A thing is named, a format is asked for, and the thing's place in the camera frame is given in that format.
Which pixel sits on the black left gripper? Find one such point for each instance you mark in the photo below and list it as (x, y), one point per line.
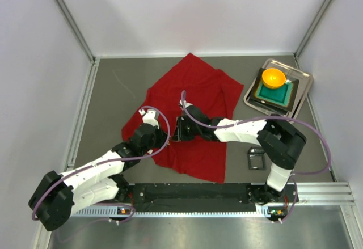
(163, 136)

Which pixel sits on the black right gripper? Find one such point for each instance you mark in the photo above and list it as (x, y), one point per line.
(179, 129)

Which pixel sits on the red garment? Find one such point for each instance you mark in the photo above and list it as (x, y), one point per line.
(212, 91)

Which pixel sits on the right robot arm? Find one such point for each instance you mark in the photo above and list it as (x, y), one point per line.
(280, 141)

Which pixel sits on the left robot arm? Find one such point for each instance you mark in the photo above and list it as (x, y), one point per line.
(59, 196)

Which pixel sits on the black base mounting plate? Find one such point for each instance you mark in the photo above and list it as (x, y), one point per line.
(242, 192)

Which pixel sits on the small black open box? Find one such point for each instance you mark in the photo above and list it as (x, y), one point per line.
(256, 159)

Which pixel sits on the orange bowl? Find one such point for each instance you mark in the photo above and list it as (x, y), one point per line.
(273, 78)

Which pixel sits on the black and teal square plate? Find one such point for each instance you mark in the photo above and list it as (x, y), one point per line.
(282, 98)

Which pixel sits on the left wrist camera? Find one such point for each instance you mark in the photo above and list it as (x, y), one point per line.
(149, 117)

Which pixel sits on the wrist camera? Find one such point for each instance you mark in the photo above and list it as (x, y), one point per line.
(149, 117)
(183, 104)

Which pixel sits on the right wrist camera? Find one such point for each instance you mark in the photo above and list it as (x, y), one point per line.
(183, 104)

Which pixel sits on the aluminium frame rail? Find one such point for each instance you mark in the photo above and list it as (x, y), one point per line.
(305, 192)

